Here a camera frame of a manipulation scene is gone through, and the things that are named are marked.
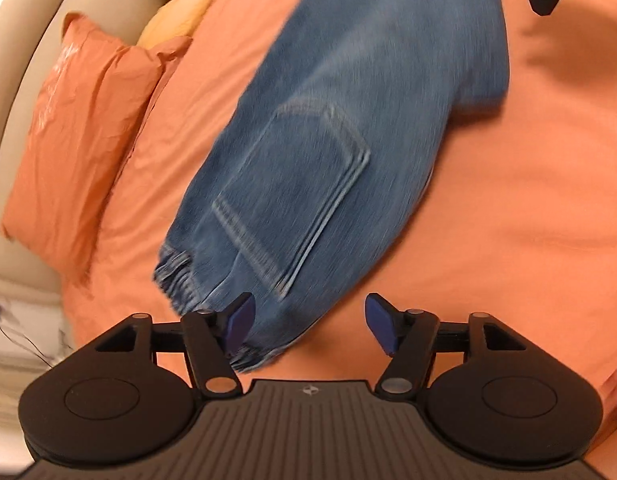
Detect yellow pillow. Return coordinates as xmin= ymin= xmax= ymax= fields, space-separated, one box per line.
xmin=137 ymin=0 xmax=216 ymax=51

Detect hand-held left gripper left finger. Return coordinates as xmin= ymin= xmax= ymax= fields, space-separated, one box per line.
xmin=91 ymin=292 xmax=256 ymax=401

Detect orange pillow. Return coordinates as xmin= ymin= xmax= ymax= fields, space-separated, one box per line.
xmin=0 ymin=12 xmax=193 ymax=288

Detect blue denim pants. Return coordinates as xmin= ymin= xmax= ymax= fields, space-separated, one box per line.
xmin=153 ymin=0 xmax=512 ymax=373

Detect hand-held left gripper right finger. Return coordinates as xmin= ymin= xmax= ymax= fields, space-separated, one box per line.
xmin=365 ymin=292 xmax=528 ymax=401

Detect beige padded headboard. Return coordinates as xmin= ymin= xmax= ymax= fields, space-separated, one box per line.
xmin=0 ymin=0 xmax=172 ymax=311

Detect orange bed sheet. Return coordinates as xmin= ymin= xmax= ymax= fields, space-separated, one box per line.
xmin=61 ymin=0 xmax=617 ymax=480

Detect white nightstand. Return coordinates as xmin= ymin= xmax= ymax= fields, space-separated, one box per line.
xmin=0 ymin=292 xmax=72 ymax=366

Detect black cable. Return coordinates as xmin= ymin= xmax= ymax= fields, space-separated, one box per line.
xmin=0 ymin=305 xmax=64 ymax=367

